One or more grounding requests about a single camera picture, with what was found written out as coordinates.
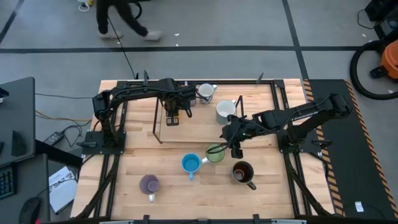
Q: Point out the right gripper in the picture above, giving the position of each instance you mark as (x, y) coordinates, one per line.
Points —
(241, 129)

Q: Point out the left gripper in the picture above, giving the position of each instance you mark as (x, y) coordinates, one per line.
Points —
(175, 93)

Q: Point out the green and white mug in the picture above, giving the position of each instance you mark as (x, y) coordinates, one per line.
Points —
(216, 157)

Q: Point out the white mug blue pattern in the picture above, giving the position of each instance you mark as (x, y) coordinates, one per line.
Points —
(205, 90)

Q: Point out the dark speckled brown mug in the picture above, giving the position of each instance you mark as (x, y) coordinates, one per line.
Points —
(241, 174)

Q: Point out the purple and white ribbed mug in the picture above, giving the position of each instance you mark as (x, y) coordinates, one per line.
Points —
(146, 183)

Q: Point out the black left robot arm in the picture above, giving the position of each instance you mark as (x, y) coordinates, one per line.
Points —
(133, 88)

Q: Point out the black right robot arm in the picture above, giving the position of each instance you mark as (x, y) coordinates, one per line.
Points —
(298, 115)

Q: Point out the person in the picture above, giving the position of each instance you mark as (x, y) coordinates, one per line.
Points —
(104, 15)

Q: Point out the black mat hazard stripes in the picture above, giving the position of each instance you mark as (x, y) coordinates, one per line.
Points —
(348, 174)

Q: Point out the black power adapter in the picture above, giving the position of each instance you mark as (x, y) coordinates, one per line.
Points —
(54, 138)

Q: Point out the white label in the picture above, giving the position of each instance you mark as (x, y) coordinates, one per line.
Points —
(359, 206)

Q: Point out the orange vacuum cleaner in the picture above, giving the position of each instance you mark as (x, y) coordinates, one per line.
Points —
(353, 74)

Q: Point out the white booklet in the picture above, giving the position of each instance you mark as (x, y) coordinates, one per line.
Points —
(62, 193)

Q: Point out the dark grey desk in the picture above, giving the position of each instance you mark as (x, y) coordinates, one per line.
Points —
(18, 118)

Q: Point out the orange and black shop vacuum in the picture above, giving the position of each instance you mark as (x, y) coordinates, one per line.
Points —
(391, 59)

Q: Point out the black computer mouse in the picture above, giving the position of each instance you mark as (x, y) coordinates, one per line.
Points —
(29, 211)

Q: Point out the black keyboard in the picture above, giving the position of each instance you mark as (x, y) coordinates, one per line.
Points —
(7, 183)

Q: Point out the black equipment case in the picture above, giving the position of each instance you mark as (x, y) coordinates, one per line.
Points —
(387, 29)
(382, 9)

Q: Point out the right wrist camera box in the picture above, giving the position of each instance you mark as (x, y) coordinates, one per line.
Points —
(237, 153)

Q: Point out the wooden shelf black metal frame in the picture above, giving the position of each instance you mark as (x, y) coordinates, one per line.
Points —
(192, 130)

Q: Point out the black metal rig frame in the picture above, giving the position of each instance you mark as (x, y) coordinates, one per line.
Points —
(248, 82)

